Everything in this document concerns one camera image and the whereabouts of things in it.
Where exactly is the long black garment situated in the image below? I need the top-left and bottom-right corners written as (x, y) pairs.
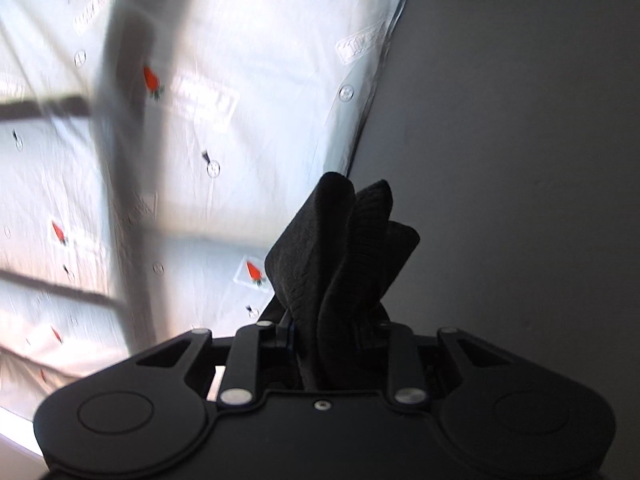
top-left (262, 172), bottom-right (420, 391)

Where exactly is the white printed carrot curtain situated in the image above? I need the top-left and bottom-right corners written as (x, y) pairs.
top-left (1, 0), bottom-right (405, 420)

